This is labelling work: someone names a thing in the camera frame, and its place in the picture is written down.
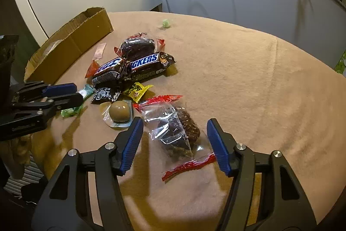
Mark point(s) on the small green candy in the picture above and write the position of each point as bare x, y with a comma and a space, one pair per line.
166, 24

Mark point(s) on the brown cardboard box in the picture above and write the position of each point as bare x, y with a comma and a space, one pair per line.
67, 44

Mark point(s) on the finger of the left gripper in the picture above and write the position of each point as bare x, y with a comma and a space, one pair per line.
40, 89
62, 102

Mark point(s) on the round chocolate ball pack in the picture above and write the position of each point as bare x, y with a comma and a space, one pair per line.
118, 114

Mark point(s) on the red date bag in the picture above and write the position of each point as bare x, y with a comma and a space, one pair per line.
181, 140

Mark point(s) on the pink candy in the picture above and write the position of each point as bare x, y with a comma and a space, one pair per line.
99, 51

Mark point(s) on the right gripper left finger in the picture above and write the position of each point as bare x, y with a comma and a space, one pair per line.
65, 202

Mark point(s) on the small red candy packet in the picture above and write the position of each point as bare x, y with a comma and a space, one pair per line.
92, 69

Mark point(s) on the clear bag dark snack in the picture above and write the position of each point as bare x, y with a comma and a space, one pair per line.
138, 46

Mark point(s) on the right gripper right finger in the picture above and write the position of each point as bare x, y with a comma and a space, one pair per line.
283, 203

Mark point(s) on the green mint candy pack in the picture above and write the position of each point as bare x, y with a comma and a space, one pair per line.
85, 93

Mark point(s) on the yellow candy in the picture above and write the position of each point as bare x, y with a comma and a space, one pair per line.
136, 91

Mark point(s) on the small Snickers bar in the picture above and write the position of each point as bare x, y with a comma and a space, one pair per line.
112, 70

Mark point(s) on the long Snickers bar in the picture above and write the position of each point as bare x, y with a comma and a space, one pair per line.
147, 66

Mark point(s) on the black white patterned packet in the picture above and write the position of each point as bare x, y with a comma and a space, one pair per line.
105, 94

